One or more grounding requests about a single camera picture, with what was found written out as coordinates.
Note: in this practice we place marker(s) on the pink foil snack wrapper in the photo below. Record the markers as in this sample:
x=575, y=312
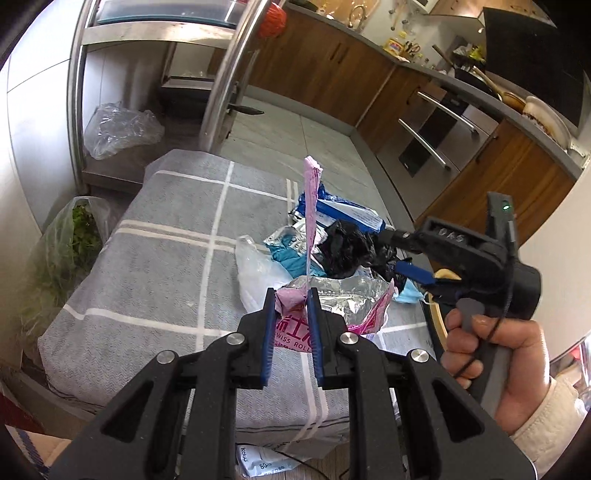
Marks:
x=294, y=329

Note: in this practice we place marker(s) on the clear plastic bag on table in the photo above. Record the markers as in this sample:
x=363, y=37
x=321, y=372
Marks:
x=257, y=273

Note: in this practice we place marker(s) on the light blue face mask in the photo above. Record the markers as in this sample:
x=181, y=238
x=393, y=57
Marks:
x=411, y=294

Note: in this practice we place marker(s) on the frying pan on stove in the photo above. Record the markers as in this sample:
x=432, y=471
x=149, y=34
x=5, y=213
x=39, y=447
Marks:
x=478, y=79

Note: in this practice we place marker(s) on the white plate on counter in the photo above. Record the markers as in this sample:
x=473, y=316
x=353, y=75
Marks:
x=537, y=110

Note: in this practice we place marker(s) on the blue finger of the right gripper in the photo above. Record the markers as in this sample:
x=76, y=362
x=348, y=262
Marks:
x=414, y=273

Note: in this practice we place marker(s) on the stainless steel rack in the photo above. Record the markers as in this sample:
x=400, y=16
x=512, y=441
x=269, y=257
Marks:
x=188, y=62

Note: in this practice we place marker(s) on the stainless steel oven drawers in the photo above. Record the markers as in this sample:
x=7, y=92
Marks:
x=433, y=141

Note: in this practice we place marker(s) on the blue white snack bag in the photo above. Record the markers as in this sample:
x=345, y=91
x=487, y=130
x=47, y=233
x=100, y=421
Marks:
x=331, y=208

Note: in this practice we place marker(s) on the grey checked tablecloth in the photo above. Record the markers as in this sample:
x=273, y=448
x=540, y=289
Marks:
x=167, y=280

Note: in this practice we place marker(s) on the wooden kitchen cabinets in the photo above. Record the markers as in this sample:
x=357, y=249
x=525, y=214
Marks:
x=389, y=136

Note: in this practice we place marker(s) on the teal crumpled glove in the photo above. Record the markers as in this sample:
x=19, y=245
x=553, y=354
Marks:
x=298, y=266

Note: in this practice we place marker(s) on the black range hood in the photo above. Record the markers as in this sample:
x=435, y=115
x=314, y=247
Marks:
x=531, y=54

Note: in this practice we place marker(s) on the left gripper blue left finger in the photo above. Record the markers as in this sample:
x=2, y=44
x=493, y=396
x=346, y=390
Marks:
x=269, y=333

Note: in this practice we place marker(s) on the bag of green vegetables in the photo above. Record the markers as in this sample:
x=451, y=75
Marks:
x=61, y=259

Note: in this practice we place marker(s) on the paper sheet under table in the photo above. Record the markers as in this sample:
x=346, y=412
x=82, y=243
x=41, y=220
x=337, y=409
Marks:
x=255, y=461

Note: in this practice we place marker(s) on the cardboard box on floor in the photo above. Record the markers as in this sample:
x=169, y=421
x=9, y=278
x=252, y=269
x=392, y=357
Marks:
x=39, y=449

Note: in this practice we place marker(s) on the clear plastic bag on shelf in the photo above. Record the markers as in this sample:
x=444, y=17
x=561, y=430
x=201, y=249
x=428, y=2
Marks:
x=113, y=128

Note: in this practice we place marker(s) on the grey kitchen countertop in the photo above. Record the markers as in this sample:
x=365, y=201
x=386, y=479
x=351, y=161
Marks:
x=473, y=94

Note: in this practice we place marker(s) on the cream right sleeve forearm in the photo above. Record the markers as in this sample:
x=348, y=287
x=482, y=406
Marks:
x=547, y=433

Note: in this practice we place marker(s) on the black plastic bag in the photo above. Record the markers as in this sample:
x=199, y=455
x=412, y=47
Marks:
x=346, y=248

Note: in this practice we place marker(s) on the orange red plastic bag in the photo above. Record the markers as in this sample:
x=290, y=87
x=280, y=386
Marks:
x=273, y=23

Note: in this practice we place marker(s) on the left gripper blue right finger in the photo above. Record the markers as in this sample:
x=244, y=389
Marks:
x=314, y=310

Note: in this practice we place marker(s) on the teal bin with yellow rim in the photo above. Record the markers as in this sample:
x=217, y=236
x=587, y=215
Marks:
x=438, y=312

